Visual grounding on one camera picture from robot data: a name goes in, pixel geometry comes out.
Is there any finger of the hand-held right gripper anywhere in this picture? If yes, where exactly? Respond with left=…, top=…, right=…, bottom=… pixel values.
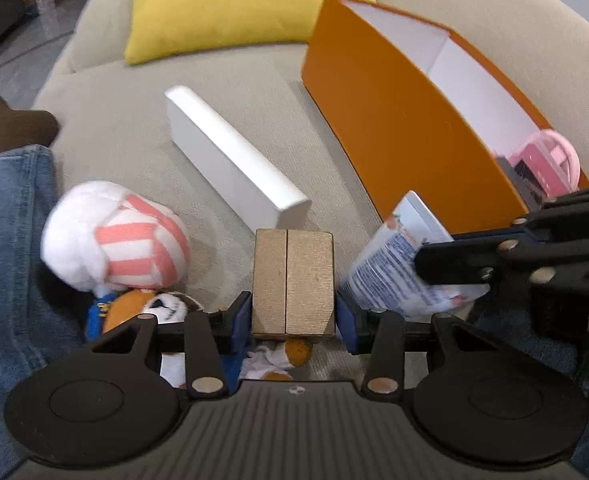
left=452, top=180, right=589, bottom=242
left=415, top=237, right=589, bottom=286

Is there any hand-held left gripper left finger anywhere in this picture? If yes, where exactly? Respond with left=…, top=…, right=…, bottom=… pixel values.
left=87, top=291, right=253, bottom=400

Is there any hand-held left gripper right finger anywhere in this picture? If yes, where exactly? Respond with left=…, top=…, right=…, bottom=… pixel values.
left=335, top=292, right=505, bottom=396

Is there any pink bunny bag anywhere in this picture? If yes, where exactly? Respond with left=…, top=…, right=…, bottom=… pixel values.
left=495, top=129, right=581, bottom=211

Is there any printed box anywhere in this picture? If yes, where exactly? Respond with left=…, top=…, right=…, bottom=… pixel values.
left=339, top=190, right=490, bottom=318

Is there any small brown cardboard box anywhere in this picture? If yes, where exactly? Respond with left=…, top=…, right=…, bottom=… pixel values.
left=251, top=228, right=336, bottom=338

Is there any red panda plush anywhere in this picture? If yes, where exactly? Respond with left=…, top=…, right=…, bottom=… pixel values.
left=85, top=287, right=313, bottom=391

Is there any white plush pink striped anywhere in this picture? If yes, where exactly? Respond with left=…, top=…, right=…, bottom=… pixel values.
left=39, top=180, right=192, bottom=295

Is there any orange cardboard box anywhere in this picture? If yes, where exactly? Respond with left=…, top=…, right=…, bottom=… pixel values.
left=301, top=0, right=589, bottom=236

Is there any long white box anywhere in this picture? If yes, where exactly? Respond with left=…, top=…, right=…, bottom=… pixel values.
left=164, top=85, right=311, bottom=235

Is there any person's left leg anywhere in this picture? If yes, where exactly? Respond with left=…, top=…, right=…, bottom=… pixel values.
left=0, top=144, right=92, bottom=480

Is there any beige sofa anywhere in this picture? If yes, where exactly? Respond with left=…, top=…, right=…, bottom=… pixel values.
left=32, top=0, right=589, bottom=391

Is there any brown sock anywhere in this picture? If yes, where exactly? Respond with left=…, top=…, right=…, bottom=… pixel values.
left=0, top=94, right=60, bottom=156

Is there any yellow pillow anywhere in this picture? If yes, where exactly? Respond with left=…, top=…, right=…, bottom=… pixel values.
left=124, top=0, right=375, bottom=66

